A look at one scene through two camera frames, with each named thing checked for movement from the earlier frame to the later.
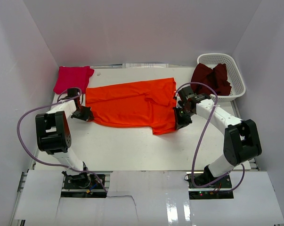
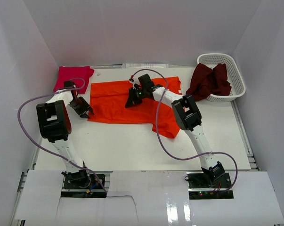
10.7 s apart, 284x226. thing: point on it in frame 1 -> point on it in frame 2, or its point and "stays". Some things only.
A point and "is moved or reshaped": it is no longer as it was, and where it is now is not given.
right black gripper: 180,123 -> 132,100
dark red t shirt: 216,78 stays
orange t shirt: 147,104 is moved or reshaped
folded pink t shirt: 73,76 stays
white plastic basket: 234,78 stays
